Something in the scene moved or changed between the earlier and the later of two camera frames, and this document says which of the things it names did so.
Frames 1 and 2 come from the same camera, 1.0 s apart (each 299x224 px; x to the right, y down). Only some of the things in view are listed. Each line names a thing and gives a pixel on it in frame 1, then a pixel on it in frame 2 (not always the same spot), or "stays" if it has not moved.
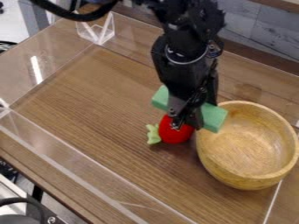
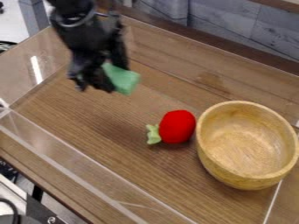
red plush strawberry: x=164 y=131 stays
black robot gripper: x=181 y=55 -> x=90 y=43
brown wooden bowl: x=255 y=148 stays
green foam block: x=213 y=115 -> x=124 y=79
